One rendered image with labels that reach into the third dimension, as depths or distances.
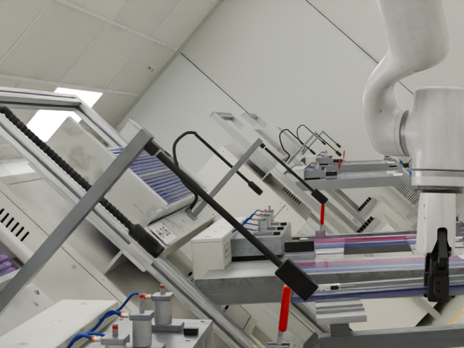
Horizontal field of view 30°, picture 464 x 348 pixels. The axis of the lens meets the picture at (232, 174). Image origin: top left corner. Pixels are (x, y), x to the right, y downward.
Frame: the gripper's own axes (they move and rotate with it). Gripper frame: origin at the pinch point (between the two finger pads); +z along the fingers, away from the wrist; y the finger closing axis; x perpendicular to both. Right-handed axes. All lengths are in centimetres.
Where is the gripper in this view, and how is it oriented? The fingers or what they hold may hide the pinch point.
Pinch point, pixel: (436, 287)
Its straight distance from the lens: 141.6
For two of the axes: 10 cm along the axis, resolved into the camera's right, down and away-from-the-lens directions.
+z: -0.3, 10.0, 0.0
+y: -0.8, -0.1, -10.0
